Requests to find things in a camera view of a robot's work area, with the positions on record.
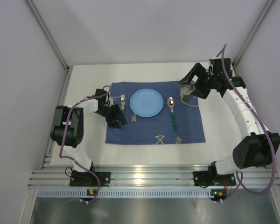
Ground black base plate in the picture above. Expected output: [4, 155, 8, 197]
[69, 171, 111, 187]
[193, 171, 236, 188]

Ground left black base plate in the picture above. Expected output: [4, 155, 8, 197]
[69, 171, 111, 187]

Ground perforated grey cable duct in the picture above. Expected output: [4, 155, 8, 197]
[37, 188, 225, 198]

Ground aluminium mounting rail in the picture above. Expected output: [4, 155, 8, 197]
[28, 165, 272, 189]

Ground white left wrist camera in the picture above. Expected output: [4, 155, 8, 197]
[109, 97, 114, 105]

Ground metal spoon teal handle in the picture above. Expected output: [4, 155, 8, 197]
[167, 97, 177, 131]

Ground small metal cup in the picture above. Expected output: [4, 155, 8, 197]
[180, 83, 194, 98]

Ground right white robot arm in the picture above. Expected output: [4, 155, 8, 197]
[179, 58, 280, 175]

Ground right aluminium frame post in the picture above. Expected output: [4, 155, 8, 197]
[232, 0, 276, 68]

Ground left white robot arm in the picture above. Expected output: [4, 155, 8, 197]
[50, 85, 127, 174]

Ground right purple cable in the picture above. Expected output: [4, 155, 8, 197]
[216, 44, 277, 203]

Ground left aluminium frame post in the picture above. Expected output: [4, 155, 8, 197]
[23, 0, 70, 70]

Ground metal fork teal handle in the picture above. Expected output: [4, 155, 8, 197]
[121, 94, 126, 116]

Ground light blue plastic plate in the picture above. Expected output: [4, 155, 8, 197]
[129, 88, 164, 118]

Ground aluminium frame post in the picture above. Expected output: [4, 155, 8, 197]
[232, 0, 276, 68]
[23, 0, 70, 70]

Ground blue cloth placemat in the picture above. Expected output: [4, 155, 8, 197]
[105, 81, 206, 145]

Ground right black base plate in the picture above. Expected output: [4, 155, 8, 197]
[193, 171, 236, 188]

